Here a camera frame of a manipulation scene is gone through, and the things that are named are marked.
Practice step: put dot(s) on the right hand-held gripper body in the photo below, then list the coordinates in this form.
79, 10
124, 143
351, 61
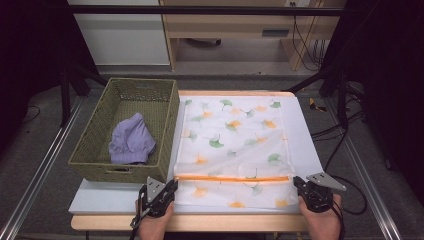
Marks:
316, 198

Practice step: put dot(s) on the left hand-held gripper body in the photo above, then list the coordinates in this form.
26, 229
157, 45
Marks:
155, 200

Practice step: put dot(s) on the purple garment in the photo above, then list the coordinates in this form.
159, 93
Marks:
131, 140

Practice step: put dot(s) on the leaf-print mesh laundry bag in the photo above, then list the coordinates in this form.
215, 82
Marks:
233, 146

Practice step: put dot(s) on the green woven basket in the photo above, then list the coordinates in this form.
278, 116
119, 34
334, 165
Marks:
90, 140

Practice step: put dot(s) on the person's right hand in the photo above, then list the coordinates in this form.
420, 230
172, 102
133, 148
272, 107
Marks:
323, 226

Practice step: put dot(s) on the person's left hand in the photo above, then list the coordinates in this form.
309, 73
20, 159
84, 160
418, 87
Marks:
153, 230

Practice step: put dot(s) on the white board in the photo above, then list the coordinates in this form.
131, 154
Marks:
110, 200

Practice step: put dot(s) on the yellow and black tool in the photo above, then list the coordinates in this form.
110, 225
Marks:
312, 104

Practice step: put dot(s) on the black metal stand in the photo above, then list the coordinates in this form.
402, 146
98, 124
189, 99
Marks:
341, 100
65, 100

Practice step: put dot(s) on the black curtain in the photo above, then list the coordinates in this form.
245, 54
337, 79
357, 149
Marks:
393, 66
26, 50

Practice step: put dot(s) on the white cabinet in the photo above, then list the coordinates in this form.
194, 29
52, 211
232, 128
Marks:
123, 43

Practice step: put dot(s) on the wooden desk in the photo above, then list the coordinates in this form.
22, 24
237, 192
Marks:
226, 23

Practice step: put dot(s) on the black horizontal bar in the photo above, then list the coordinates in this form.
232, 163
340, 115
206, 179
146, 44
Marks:
200, 10

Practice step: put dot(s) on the aluminium rail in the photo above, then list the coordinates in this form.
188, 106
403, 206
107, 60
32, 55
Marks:
382, 216
40, 170

